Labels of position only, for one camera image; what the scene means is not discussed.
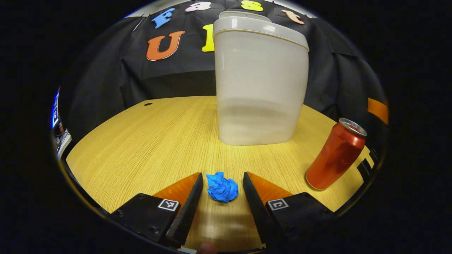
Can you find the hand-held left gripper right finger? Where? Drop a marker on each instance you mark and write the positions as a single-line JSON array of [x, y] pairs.
[[256, 208]]

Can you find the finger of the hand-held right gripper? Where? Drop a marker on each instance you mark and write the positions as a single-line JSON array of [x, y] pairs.
[[364, 168], [378, 110]]

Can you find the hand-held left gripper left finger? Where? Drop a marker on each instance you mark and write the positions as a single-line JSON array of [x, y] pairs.
[[185, 211]]

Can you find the red pop can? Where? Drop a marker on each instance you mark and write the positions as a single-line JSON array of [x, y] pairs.
[[335, 155]]

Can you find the blue paper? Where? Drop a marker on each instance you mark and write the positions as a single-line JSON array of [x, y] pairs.
[[221, 188]]

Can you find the white desktop garbage bin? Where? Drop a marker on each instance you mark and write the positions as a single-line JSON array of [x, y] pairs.
[[261, 88]]

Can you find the wooden desktop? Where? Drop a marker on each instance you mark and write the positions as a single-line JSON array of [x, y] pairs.
[[141, 151]]

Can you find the white side table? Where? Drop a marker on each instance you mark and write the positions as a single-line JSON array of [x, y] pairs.
[[63, 143]]

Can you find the computer monitor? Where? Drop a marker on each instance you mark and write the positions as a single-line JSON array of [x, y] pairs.
[[55, 113]]

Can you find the black backdrop cloth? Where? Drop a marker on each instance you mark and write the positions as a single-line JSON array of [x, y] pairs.
[[99, 70]]

